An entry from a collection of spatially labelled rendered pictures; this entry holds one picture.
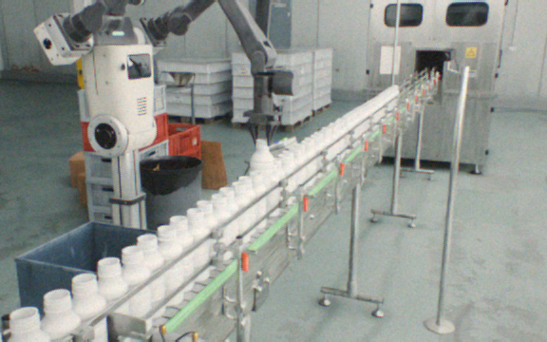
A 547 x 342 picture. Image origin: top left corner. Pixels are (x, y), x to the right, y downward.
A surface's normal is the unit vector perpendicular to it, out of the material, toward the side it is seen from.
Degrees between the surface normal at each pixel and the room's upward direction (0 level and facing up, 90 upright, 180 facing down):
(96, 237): 90
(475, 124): 90
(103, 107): 101
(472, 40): 90
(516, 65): 90
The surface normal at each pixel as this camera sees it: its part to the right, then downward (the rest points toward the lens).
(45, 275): -0.37, 0.24
